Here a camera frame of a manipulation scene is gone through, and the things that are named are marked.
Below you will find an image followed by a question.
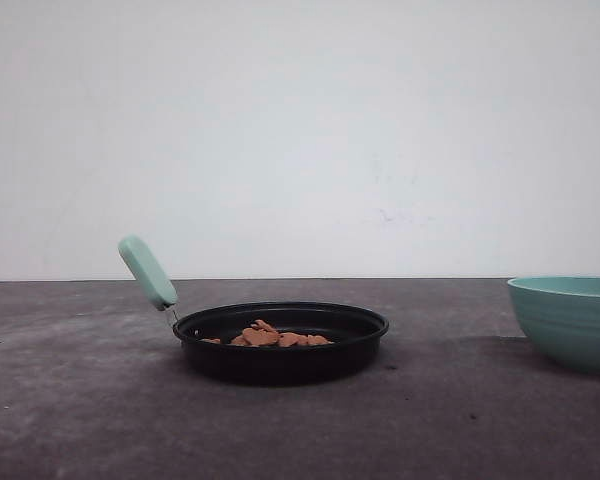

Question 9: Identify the brown beef cubes pile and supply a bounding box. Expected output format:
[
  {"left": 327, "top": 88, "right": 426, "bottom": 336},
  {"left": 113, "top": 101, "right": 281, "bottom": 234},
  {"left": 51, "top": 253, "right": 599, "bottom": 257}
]
[{"left": 193, "top": 319, "right": 333, "bottom": 348}]

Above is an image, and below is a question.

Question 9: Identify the black pan with green handle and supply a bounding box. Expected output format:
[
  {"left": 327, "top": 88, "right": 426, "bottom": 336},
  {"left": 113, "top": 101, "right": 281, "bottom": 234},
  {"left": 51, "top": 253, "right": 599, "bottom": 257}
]
[{"left": 118, "top": 235, "right": 389, "bottom": 386}]

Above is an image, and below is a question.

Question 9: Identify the teal ceramic bowl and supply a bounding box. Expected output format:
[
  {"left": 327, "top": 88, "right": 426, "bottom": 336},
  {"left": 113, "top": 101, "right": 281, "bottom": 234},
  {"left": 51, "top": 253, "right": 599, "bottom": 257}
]
[{"left": 507, "top": 276, "right": 600, "bottom": 374}]

